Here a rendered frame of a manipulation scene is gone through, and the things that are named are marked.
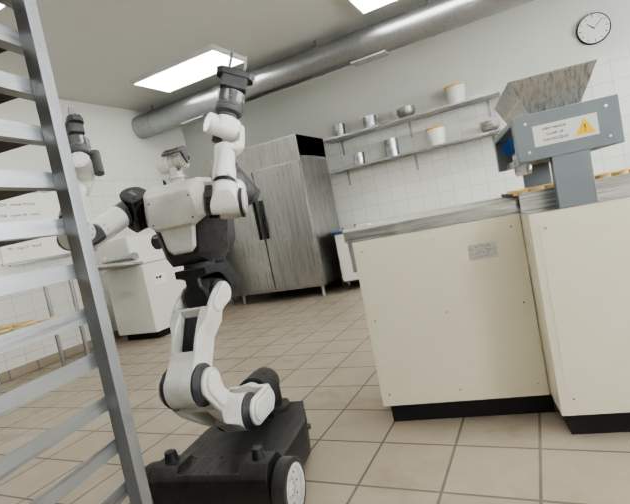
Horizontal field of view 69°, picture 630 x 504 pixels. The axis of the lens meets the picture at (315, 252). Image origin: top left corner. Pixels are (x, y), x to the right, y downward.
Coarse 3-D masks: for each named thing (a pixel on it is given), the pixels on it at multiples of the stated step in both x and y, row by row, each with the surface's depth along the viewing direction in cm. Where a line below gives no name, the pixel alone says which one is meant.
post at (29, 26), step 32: (32, 0) 88; (32, 32) 87; (32, 64) 87; (64, 128) 90; (64, 160) 89; (64, 192) 89; (64, 224) 90; (96, 288) 91; (96, 320) 90; (96, 352) 91; (128, 416) 93; (128, 448) 92; (128, 480) 93
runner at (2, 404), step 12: (84, 360) 89; (60, 372) 83; (72, 372) 86; (84, 372) 88; (24, 384) 76; (36, 384) 78; (48, 384) 80; (60, 384) 83; (0, 396) 72; (12, 396) 74; (24, 396) 76; (36, 396) 78; (0, 408) 72; (12, 408) 73
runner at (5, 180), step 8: (0, 176) 78; (8, 176) 80; (16, 176) 81; (24, 176) 83; (32, 176) 85; (40, 176) 86; (48, 176) 88; (0, 184) 78; (8, 184) 80; (16, 184) 81; (24, 184) 83; (32, 184) 84; (40, 184) 86; (48, 184) 88
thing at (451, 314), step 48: (384, 240) 199; (432, 240) 193; (480, 240) 188; (384, 288) 201; (432, 288) 195; (480, 288) 190; (528, 288) 185; (384, 336) 204; (432, 336) 198; (480, 336) 192; (528, 336) 187; (384, 384) 206; (432, 384) 200; (480, 384) 195; (528, 384) 189
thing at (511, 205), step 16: (464, 208) 189; (480, 208) 187; (496, 208) 186; (512, 208) 184; (384, 224) 199; (400, 224) 197; (416, 224) 195; (432, 224) 193; (448, 224) 191; (352, 240) 204
